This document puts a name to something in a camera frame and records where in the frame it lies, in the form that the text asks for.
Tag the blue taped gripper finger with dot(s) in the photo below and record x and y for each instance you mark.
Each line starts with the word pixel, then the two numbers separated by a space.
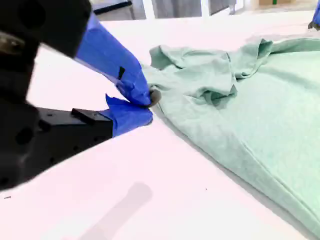
pixel 107 52
pixel 125 117

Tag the blue gripper finger with dark tip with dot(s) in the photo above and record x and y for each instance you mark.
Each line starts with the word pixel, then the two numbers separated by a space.
pixel 315 17

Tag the pale green T-shirt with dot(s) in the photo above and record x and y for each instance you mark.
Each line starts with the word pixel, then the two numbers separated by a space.
pixel 250 112

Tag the dark flat board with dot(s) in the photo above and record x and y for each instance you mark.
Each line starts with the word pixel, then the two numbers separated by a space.
pixel 112 7

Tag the brown cardboard box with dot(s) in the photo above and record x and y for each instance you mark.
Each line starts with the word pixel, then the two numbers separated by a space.
pixel 267 2

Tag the white furniture leg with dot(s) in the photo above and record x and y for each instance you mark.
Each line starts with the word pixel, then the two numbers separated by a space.
pixel 205 7
pixel 149 8

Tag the small black screw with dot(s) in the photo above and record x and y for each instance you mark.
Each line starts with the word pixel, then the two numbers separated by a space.
pixel 7 197

